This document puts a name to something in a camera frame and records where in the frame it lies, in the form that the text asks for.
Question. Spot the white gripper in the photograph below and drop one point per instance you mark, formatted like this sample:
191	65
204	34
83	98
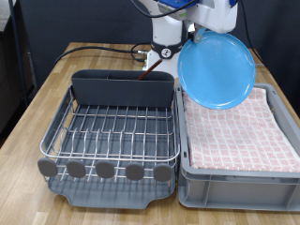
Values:
215	15

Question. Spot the blue plate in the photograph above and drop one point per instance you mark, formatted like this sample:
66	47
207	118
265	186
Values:
218	72

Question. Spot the brown wooden spoon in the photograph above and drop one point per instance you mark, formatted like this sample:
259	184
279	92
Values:
149	71

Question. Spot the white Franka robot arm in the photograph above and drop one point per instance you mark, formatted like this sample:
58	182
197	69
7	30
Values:
165	31

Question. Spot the dark grey utensil holder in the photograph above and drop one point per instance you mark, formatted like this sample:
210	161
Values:
125	92

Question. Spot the pink checked cloth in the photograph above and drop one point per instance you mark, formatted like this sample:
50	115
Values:
243	140

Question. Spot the grey plastic crate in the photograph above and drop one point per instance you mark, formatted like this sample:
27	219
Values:
237	193

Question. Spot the black metal pole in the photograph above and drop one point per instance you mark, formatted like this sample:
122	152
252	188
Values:
16	37

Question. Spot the grey plastic drain tray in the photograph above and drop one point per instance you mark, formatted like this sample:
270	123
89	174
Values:
109	197

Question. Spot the dark side cabinet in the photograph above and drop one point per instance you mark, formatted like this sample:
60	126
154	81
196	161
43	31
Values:
9	78

